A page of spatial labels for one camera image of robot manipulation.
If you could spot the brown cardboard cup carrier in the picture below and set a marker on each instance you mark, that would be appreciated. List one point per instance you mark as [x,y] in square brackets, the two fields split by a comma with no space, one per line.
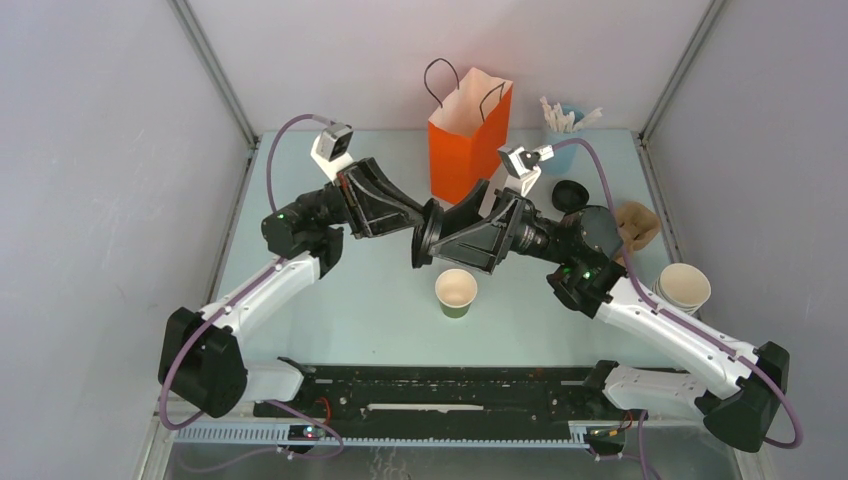
[637,225]

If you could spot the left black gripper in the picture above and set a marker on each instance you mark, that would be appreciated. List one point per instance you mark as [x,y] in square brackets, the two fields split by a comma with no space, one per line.
[374,207]

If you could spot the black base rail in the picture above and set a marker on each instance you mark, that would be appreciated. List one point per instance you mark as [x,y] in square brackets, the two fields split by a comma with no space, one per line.
[547,407]

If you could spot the black coffee cup lid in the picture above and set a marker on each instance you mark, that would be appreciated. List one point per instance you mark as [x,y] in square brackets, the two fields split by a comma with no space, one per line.
[426,234]

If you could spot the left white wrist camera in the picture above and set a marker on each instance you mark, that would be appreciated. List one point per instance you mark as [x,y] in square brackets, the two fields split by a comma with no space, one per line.
[329,149]

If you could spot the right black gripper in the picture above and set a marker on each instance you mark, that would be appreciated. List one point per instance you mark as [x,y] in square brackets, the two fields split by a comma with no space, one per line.
[484,245]

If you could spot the orange paper bag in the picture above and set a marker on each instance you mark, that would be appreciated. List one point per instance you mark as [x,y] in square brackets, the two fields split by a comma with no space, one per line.
[465,131]

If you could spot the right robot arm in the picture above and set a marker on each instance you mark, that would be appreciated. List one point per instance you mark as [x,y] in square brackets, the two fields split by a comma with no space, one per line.
[735,388]

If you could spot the white wrapped stirrer sticks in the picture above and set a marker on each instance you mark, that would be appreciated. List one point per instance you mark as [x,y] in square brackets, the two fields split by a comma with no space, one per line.
[562,119]

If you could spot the stack of paper cups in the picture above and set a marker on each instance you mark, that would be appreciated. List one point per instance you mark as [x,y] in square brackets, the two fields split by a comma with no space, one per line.
[684,286]

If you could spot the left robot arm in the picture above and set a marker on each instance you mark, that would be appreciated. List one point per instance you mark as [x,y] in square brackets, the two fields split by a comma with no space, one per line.
[201,359]

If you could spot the light blue holder cup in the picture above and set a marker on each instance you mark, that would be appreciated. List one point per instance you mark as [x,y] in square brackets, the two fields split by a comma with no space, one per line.
[563,157]

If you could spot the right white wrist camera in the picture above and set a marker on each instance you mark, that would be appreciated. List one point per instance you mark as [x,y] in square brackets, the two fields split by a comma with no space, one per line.
[522,166]

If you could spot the green paper coffee cup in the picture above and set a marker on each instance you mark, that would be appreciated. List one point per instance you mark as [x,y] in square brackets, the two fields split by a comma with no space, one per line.
[456,289]

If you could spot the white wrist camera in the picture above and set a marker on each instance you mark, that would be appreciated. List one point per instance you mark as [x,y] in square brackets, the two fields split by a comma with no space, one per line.
[522,166]
[329,149]

